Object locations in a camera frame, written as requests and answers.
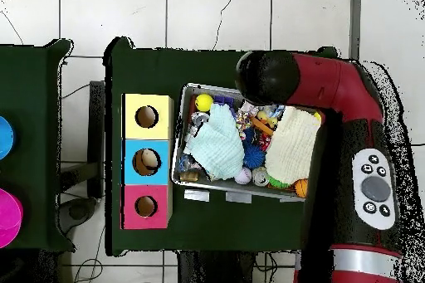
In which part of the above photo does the cream waffle cloth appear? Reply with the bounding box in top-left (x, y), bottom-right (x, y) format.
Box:
top-left (264, 105), bottom-right (322, 185)

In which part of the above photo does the silver mesh bin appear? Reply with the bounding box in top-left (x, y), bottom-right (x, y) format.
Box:
top-left (169, 82), bottom-right (328, 203)

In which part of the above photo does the wooden three-hole box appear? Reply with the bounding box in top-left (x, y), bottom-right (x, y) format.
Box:
top-left (120, 92), bottom-right (174, 231)

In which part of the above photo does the mint waffle cloth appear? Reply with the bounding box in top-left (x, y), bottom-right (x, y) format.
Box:
top-left (183, 102), bottom-right (246, 181)

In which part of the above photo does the silver metallic toy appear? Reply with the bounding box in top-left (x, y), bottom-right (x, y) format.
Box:
top-left (190, 111), bottom-right (211, 129)

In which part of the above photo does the yellow smiley ball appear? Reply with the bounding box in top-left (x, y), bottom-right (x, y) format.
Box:
top-left (194, 93), bottom-right (214, 113)

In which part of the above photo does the purple plastic toy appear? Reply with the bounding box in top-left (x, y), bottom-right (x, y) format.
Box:
top-left (213, 95), bottom-right (236, 106)

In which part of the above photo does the blue spiky ball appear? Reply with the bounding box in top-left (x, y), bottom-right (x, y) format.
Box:
top-left (242, 139), bottom-right (266, 170)

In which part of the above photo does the white baseball toy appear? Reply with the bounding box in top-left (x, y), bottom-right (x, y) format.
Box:
top-left (234, 167), bottom-right (253, 185)

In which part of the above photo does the grey tape strip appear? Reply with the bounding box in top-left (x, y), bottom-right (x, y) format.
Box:
top-left (225, 191), bottom-right (252, 205)
top-left (183, 188), bottom-right (211, 203)

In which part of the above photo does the silver drink can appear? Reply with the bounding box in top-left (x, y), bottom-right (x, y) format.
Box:
top-left (252, 165), bottom-right (271, 187)

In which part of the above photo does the dark green tablecloth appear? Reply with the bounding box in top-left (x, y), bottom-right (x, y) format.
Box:
top-left (104, 36), bottom-right (339, 258)

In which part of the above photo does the green spiky ball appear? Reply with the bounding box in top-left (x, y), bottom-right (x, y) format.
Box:
top-left (267, 175), bottom-right (291, 190)

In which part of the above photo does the orange basketball toy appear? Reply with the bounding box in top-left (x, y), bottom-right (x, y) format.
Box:
top-left (294, 178), bottom-right (309, 198)

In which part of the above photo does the green cloth side table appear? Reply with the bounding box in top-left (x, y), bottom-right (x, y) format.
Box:
top-left (0, 38), bottom-right (76, 253)

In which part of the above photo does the blue bowl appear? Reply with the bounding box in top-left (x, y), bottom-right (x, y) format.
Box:
top-left (0, 115), bottom-right (17, 161)

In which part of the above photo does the magenta bowl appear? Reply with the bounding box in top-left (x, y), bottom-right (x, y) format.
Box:
top-left (0, 188), bottom-right (24, 250)

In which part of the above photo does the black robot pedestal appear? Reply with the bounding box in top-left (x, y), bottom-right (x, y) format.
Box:
top-left (177, 250), bottom-right (256, 283)

